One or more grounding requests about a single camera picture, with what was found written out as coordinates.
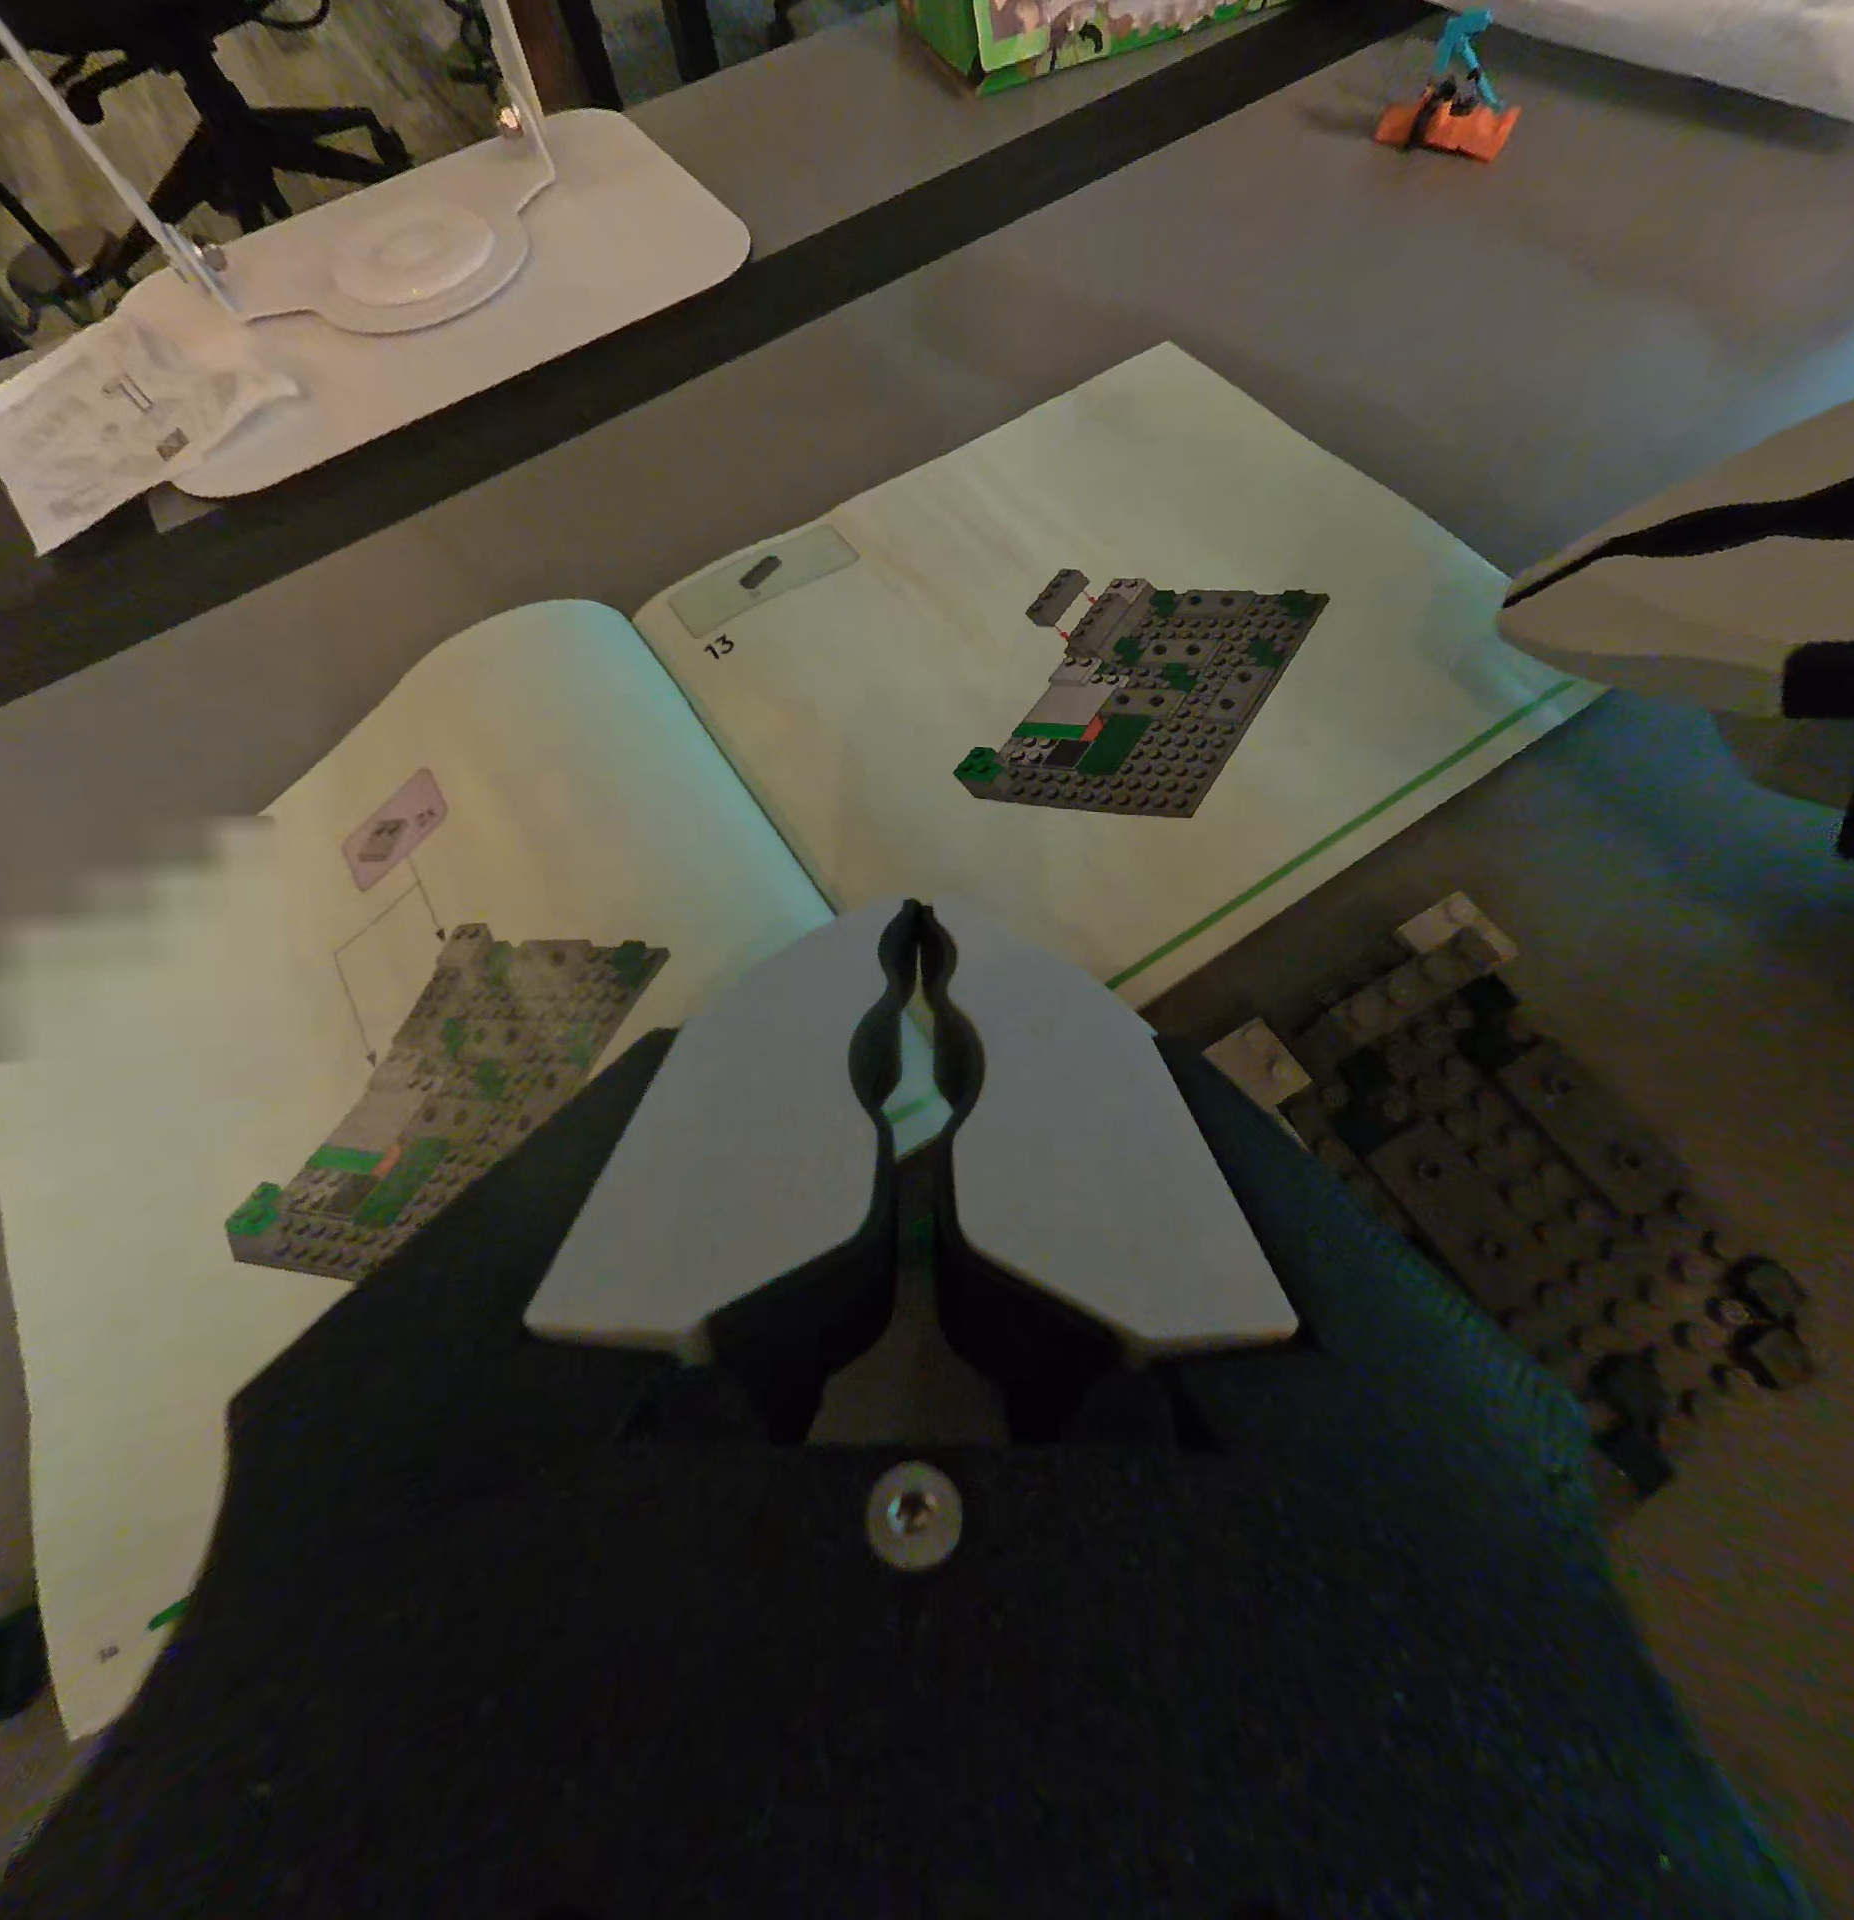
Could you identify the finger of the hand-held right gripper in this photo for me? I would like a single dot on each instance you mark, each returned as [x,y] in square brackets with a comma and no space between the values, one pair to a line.
[1766,480]
[1647,623]

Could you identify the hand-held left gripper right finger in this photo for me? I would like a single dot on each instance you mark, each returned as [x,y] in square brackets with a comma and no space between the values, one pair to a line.
[1106,1170]

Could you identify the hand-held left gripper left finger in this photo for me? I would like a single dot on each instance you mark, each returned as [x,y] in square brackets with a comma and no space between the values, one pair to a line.
[746,1155]

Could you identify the dark grey brick build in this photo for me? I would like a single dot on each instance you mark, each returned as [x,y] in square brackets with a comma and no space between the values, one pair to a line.
[1527,1170]

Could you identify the grey desk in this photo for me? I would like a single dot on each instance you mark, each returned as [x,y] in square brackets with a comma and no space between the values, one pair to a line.
[1466,361]

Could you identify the white desk lamp base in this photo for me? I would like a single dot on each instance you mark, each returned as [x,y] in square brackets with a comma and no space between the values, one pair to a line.
[597,210]

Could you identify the small light grey brick plate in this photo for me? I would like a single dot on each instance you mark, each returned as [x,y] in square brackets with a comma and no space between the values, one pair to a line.
[1257,1063]

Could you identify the white sheet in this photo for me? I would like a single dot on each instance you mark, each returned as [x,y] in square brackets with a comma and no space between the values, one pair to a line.
[1737,45]

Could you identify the orange and teal toy figure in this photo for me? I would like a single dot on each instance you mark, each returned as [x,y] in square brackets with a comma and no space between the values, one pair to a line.
[1443,119]

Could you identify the brick instruction booklet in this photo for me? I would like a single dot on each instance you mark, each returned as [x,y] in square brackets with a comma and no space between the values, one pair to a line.
[927,644]

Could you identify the green cardboard box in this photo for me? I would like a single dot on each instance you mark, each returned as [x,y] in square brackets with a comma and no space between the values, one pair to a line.
[1077,39]

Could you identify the dark green brick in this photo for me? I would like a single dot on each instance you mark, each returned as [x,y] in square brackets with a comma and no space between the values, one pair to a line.
[0,1664]

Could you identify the white paper leaflet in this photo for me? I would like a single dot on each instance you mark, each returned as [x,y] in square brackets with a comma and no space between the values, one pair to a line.
[86,436]

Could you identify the black office chair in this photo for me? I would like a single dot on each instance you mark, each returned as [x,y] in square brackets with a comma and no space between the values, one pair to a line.
[207,105]

